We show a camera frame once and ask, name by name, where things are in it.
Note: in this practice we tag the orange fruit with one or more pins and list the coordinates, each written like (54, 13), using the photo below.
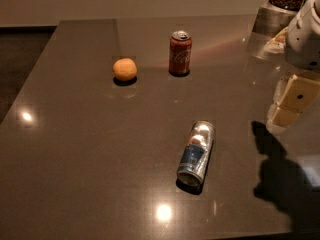
(124, 69)

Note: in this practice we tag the red coca-cola can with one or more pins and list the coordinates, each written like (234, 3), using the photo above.
(180, 53)

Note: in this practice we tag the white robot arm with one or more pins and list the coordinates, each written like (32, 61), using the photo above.
(309, 7)

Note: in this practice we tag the silver blue redbull can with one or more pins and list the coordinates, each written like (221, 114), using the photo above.
(193, 164)

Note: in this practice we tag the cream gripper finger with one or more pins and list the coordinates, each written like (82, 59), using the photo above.
(282, 117)
(299, 93)

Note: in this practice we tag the coffee bean jar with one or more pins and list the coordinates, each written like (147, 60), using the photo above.
(269, 30)

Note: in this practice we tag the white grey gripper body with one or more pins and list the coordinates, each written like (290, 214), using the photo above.
(304, 42)

